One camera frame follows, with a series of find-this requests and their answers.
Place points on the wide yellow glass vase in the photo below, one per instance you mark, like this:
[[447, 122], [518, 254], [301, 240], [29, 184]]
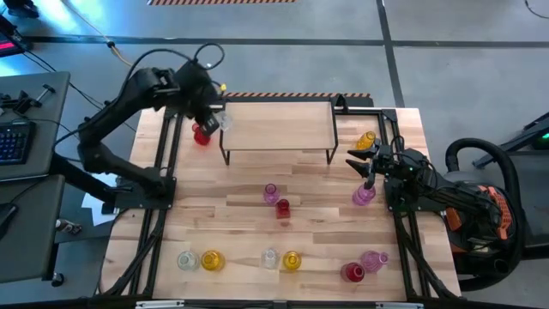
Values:
[[212, 260]]

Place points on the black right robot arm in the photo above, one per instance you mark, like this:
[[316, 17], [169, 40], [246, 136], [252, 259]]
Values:
[[450, 189]]

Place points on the wooden shelf black metal frame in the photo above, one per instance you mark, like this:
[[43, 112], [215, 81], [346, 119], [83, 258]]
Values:
[[279, 126]]

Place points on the small pink glass vase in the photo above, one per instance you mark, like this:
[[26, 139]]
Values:
[[271, 194]]

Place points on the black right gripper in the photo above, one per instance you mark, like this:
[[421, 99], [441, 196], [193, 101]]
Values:
[[392, 165]]

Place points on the slim red glass vase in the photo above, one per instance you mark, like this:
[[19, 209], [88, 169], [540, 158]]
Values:
[[282, 209]]

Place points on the tall clear glass vase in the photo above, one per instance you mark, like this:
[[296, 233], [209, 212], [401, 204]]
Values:
[[224, 120]]

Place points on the black orange shop vacuum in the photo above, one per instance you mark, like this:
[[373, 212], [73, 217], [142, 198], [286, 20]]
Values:
[[454, 219]]

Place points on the black backlit keyboard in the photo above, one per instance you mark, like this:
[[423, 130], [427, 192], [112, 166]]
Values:
[[15, 143]]

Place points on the pink ribbed glass vase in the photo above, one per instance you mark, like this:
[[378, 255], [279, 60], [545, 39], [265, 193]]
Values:
[[362, 197]]

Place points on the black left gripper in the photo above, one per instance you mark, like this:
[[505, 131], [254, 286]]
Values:
[[193, 88]]

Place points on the round clear glass vase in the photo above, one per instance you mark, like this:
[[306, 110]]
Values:
[[188, 260]]

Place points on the tall pink glass vase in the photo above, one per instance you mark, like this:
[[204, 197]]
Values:
[[372, 262]]

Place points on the black stand with green light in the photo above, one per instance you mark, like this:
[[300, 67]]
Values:
[[532, 132]]

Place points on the wide red glass vase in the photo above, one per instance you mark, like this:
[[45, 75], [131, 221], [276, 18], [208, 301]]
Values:
[[352, 272]]

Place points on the black computer mouse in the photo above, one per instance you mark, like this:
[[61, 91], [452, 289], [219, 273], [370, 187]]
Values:
[[6, 216]]

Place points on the silver metal bracket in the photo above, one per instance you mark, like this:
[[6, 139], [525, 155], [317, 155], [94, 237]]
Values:
[[159, 304], [399, 305]]

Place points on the black clamp tool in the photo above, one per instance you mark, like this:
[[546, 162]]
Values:
[[23, 102]]

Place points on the conical red glass vase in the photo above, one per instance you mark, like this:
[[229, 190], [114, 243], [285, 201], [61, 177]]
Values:
[[200, 138]]

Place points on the black caster wheel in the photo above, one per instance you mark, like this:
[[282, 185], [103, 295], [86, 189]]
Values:
[[57, 280]]

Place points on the grey desk top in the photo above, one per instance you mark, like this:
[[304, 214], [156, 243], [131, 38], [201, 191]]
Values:
[[51, 107], [30, 240]]

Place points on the black aluminium table frame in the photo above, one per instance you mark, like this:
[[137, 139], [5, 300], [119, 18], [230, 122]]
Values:
[[390, 115]]

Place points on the monitor with pink screen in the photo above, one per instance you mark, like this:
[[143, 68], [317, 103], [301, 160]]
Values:
[[6, 43]]

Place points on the small clear glass vase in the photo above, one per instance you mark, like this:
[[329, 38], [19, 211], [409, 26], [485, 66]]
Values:
[[270, 258]]

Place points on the yellow ribbed glass vase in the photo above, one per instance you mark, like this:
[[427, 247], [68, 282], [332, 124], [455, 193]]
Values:
[[291, 260], [366, 139]]

